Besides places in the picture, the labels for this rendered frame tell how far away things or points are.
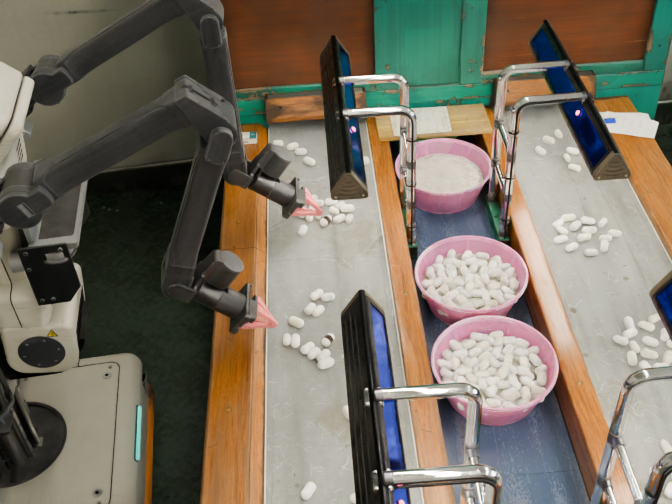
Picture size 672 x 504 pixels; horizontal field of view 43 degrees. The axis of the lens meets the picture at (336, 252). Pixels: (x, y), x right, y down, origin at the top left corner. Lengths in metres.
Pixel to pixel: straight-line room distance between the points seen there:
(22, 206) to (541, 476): 1.11
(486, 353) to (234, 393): 0.55
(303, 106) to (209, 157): 1.04
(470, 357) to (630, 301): 0.41
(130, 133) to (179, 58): 1.91
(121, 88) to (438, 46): 1.44
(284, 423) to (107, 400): 0.86
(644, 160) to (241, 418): 1.33
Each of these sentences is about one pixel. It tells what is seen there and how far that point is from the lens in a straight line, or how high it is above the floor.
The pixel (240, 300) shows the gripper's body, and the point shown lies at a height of 0.90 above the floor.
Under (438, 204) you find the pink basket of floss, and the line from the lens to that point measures 2.31.
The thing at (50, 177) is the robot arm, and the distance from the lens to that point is 1.58.
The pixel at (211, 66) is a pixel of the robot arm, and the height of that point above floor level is 1.24.
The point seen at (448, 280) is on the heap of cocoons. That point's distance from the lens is 2.04.
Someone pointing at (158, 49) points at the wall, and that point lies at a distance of 3.40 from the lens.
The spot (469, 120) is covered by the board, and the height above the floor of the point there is 0.78.
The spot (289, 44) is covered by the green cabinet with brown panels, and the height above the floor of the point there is 1.01.
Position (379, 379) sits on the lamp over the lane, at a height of 1.10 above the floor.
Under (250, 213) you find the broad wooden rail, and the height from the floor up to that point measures 0.76.
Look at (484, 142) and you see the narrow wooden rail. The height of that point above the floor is 0.76.
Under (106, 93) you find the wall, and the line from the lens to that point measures 3.50.
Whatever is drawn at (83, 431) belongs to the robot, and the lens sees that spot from 2.47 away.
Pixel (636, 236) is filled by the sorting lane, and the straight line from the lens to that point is 2.24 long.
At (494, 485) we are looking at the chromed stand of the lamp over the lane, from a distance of 1.25.
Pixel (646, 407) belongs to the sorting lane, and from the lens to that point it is 1.86.
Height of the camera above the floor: 2.14
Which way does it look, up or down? 41 degrees down
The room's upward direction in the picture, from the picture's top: 4 degrees counter-clockwise
